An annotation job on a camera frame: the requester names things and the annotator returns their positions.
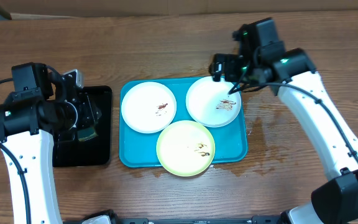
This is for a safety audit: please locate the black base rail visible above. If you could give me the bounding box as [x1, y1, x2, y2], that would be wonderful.
[63, 210, 290, 224]

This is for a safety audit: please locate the green yellow sponge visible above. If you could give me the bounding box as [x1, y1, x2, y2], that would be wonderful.
[77, 127, 98, 142]

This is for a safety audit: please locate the black plastic tray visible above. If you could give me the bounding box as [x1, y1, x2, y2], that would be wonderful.
[52, 86, 112, 167]

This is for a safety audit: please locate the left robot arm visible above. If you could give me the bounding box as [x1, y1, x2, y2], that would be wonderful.
[0, 62, 101, 223]

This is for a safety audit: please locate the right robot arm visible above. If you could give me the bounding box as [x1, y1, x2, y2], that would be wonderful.
[209, 18, 358, 223]

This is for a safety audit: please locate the yellow-green plate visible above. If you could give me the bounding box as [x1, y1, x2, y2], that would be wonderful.
[156, 120, 216, 177]

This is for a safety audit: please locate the white plate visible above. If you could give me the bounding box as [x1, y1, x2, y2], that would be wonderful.
[185, 77, 242, 128]
[121, 82, 177, 134]

